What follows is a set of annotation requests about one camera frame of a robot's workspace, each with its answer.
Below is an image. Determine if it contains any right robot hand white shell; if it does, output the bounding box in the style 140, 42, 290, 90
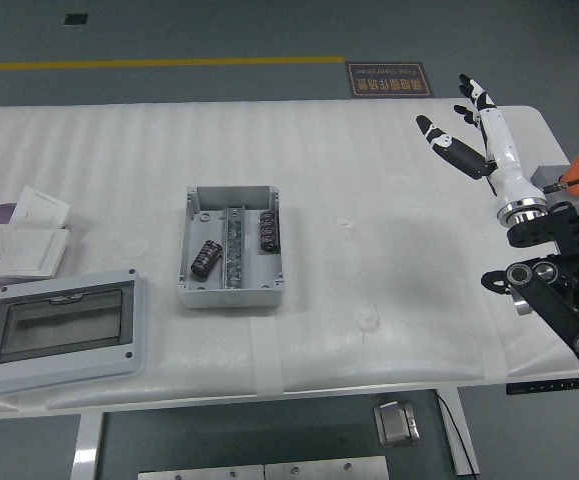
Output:
415, 73, 545, 211

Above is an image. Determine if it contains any dark cylindrical battery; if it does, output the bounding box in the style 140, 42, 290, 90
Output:
189, 239, 222, 278
258, 209, 280, 253

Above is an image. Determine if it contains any grey open junction box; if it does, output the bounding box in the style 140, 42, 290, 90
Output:
177, 184, 286, 310

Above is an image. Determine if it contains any grey box with transparent cover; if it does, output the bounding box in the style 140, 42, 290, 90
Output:
0, 268, 148, 398

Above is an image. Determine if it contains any grey block base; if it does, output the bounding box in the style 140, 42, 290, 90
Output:
531, 164, 579, 224

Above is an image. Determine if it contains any black floor sign orange text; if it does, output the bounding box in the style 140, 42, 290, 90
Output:
344, 61, 436, 99

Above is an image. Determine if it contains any white foam mat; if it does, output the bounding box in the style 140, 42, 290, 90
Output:
0, 97, 511, 414

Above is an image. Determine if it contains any black table control panel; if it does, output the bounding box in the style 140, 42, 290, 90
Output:
506, 378, 579, 396

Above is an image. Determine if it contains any white table leg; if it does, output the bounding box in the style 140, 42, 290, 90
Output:
436, 388, 481, 476
71, 413, 105, 480

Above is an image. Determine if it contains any silver metal hinge block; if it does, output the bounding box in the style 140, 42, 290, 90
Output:
372, 399, 423, 447

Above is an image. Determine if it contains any metal plate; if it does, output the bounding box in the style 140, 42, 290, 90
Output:
264, 457, 389, 480
137, 464, 265, 480

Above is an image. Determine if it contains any thin black cable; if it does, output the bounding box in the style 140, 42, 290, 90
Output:
436, 392, 475, 476

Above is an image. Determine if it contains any metal mounting rail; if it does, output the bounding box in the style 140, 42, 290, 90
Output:
222, 204, 246, 290

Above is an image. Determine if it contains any white wall switch panel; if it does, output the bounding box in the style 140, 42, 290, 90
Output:
6, 228, 72, 279
8, 185, 72, 229

